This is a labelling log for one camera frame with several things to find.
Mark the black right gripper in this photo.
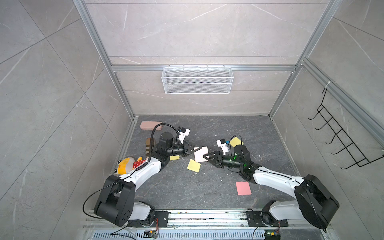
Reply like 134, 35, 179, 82
204, 151, 244, 171

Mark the pink memo pad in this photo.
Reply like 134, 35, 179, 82
236, 182, 252, 196
194, 147, 208, 163

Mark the yellow torn memo page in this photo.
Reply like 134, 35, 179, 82
187, 159, 201, 173

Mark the yellow memo pad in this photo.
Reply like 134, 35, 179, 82
230, 137, 243, 148
170, 156, 180, 161

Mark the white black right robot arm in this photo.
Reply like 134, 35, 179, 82
203, 145, 340, 231

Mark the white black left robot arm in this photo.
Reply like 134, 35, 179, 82
91, 123, 200, 227

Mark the brown plaid cylinder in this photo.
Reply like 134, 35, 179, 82
145, 138, 156, 159

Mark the pink eraser case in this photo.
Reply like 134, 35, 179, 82
140, 121, 161, 131

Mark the yellow plush toy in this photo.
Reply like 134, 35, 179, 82
113, 157, 143, 175

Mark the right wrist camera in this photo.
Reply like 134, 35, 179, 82
217, 139, 230, 155

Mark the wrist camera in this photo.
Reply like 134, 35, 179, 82
217, 139, 230, 155
177, 127, 190, 144

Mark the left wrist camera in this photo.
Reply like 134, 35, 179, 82
177, 127, 190, 144

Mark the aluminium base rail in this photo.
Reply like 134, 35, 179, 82
76, 209, 338, 240

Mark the white wire mesh basket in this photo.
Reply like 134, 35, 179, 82
162, 67, 234, 95

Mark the black wire hook rack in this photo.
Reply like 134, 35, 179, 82
308, 88, 384, 170

